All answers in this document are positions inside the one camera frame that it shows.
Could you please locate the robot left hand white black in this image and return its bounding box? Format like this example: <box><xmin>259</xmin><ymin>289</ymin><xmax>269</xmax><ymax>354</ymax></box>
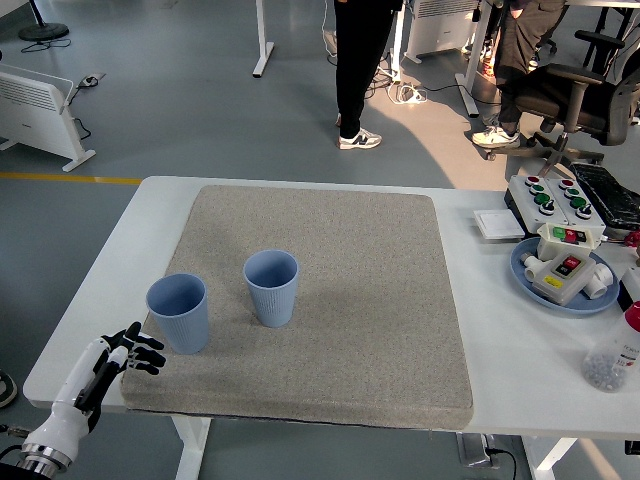
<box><xmin>22</xmin><ymin>321</ymin><xmax>167</xmax><ymax>464</ymax></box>

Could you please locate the light blue ribbed cup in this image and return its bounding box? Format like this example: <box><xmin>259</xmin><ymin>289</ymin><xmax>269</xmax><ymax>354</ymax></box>
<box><xmin>145</xmin><ymin>272</ymin><xmax>210</xmax><ymax>356</ymax></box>
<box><xmin>242</xmin><ymin>249</ymin><xmax>301</xmax><ymax>329</ymax></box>

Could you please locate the white push-button control box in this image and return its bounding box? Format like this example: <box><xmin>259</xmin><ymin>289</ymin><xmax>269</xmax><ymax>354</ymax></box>
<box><xmin>544</xmin><ymin>177</ymin><xmax>609</xmax><ymax>236</ymax></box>
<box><xmin>503</xmin><ymin>174</ymin><xmax>571</xmax><ymax>236</ymax></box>

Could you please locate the white panel heater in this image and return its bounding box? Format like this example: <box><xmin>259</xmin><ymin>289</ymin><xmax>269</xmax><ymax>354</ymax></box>
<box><xmin>0</xmin><ymin>63</ymin><xmax>97</xmax><ymax>173</ymax></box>
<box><xmin>402</xmin><ymin>0</ymin><xmax>481</xmax><ymax>65</ymax></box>

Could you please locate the grey-brown mat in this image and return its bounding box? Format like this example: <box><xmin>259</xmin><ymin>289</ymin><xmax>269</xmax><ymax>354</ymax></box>
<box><xmin>119</xmin><ymin>184</ymin><xmax>475</xmax><ymax>430</ymax></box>

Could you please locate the black round floor stand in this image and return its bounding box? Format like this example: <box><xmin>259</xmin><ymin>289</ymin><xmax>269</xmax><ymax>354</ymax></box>
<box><xmin>17</xmin><ymin>0</ymin><xmax>70</xmax><ymax>43</ymax></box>

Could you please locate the white desk leg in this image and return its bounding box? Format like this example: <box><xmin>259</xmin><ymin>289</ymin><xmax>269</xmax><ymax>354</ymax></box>
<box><xmin>454</xmin><ymin>0</ymin><xmax>494</xmax><ymax>119</ymax></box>
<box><xmin>252</xmin><ymin>0</ymin><xmax>275</xmax><ymax>78</ymax></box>

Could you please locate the white table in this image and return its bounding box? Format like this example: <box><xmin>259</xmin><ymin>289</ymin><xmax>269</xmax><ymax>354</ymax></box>
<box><xmin>22</xmin><ymin>174</ymin><xmax>640</xmax><ymax>480</ymax></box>

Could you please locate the standing person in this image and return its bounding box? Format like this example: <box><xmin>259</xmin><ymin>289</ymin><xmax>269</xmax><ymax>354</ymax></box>
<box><xmin>332</xmin><ymin>0</ymin><xmax>404</xmax><ymax>151</ymax></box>

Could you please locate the white pipe fitting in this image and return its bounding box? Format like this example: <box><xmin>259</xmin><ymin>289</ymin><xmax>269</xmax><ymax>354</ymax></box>
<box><xmin>519</xmin><ymin>252</ymin><xmax>544</xmax><ymax>282</ymax></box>
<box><xmin>583</xmin><ymin>262</ymin><xmax>615</xmax><ymax>300</ymax></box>

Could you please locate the blue plate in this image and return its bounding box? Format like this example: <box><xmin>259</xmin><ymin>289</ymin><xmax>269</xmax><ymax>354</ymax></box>
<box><xmin>509</xmin><ymin>236</ymin><xmax>621</xmax><ymax>318</ymax></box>

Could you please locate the clear bottle red cap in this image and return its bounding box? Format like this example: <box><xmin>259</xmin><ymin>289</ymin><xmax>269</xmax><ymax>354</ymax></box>
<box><xmin>580</xmin><ymin>301</ymin><xmax>640</xmax><ymax>394</ymax></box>

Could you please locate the seated person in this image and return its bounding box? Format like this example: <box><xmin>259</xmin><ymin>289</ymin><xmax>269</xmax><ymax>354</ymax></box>
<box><xmin>471</xmin><ymin>0</ymin><xmax>569</xmax><ymax>149</ymax></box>

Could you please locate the white box black side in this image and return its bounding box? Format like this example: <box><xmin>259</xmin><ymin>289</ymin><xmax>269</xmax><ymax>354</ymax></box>
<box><xmin>617</xmin><ymin>266</ymin><xmax>640</xmax><ymax>314</ymax></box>

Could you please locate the black office chair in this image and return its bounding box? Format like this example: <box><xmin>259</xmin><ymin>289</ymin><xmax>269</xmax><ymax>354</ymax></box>
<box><xmin>482</xmin><ymin>29</ymin><xmax>640</xmax><ymax>174</ymax></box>

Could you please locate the white wall switch plate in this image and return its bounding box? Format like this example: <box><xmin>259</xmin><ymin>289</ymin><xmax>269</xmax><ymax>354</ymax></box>
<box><xmin>473</xmin><ymin>208</ymin><xmax>526</xmax><ymax>241</ymax></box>

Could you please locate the grey red-button switch box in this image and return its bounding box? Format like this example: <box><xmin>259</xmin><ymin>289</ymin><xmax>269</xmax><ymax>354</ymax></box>
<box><xmin>530</xmin><ymin>249</ymin><xmax>597</xmax><ymax>307</ymax></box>

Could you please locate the white green-red switch box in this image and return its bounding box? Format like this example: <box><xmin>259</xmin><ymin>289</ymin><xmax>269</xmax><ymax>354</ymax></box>
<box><xmin>535</xmin><ymin>222</ymin><xmax>606</xmax><ymax>261</ymax></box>

